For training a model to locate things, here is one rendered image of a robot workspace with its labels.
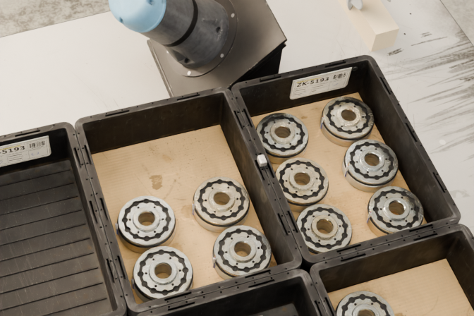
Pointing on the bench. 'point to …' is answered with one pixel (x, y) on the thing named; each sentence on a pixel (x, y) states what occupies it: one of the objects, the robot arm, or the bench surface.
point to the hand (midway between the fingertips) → (362, 0)
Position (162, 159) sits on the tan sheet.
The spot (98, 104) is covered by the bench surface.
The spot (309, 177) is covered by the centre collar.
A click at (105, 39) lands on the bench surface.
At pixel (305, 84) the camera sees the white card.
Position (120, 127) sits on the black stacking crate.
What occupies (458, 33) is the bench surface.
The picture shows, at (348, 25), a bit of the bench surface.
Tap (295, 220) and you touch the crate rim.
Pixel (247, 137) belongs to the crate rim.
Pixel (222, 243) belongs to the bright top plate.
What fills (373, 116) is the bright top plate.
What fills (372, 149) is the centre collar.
